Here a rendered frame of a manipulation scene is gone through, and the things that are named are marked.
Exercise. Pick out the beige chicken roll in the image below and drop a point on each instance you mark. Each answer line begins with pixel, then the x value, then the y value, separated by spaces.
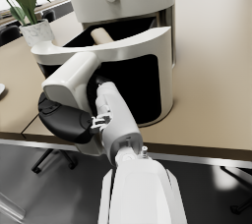
pixel 101 35

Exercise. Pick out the pale air fryer drawer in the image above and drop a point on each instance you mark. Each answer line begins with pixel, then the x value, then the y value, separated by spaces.
pixel 138 43

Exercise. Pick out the black chair wheel base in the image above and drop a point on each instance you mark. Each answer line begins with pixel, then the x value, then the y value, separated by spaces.
pixel 42 164
pixel 241 206

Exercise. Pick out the black office chair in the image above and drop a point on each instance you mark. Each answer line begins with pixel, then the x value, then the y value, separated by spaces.
pixel 8 34
pixel 49 15

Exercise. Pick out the potted plant in marbled pot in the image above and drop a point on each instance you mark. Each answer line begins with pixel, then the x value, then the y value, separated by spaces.
pixel 36 33

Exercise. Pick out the wooden background table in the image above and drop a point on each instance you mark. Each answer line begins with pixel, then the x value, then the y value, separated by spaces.
pixel 49 5

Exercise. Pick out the white plate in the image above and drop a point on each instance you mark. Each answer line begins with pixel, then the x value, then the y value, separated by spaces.
pixel 1 89

